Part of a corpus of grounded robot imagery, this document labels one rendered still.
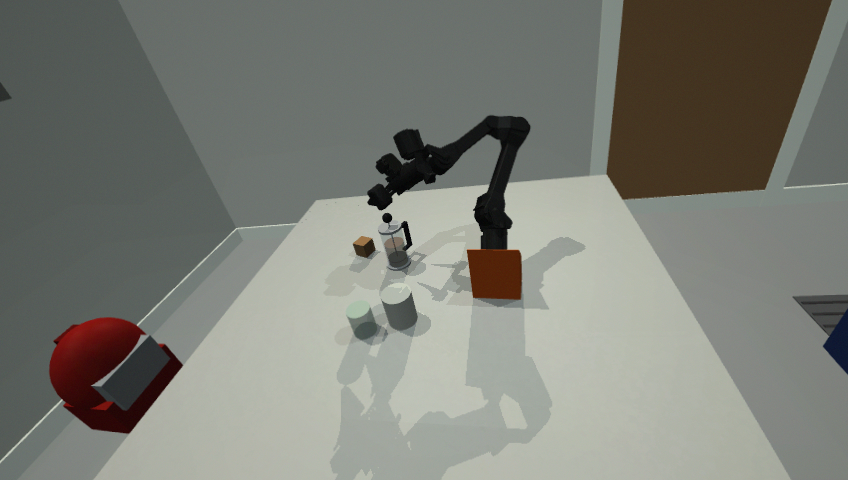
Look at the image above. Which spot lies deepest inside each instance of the french press coffee plunger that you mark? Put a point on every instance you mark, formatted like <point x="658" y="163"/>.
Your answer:
<point x="394" y="243"/>

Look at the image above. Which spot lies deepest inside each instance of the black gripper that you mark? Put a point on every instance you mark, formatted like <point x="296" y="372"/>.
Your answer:
<point x="381" y="198"/>

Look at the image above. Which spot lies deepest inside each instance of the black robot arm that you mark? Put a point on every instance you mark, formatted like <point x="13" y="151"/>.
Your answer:
<point x="490" y="207"/>

